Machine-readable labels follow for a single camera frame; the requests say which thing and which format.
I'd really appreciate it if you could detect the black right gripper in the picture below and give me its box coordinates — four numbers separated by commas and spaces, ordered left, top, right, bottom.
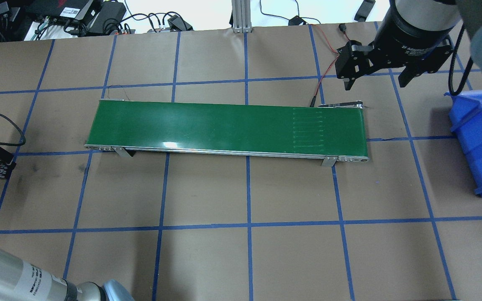
336, 0, 461, 91

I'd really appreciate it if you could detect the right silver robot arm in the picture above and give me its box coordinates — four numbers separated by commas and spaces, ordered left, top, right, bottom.
335, 0, 482, 91

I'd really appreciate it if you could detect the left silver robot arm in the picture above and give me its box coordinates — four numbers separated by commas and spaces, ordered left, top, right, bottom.
0, 114, 135, 301

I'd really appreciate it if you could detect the green conveyor belt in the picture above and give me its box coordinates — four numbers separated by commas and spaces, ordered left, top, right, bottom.
85, 99, 369, 166

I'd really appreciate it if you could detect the red black motor wire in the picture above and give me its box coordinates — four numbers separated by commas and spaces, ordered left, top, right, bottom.
309, 24, 350, 108

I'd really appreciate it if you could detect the aluminium frame post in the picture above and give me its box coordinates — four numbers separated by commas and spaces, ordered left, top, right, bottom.
231, 0, 253, 33

